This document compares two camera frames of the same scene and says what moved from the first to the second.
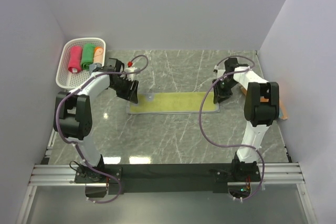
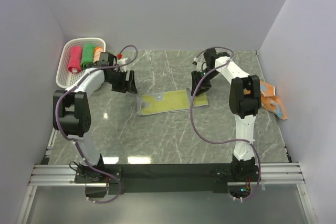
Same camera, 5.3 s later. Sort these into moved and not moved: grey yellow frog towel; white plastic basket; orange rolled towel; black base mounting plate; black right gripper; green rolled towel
Moved: black right gripper; grey yellow frog towel
Not moved: black base mounting plate; green rolled towel; orange rolled towel; white plastic basket
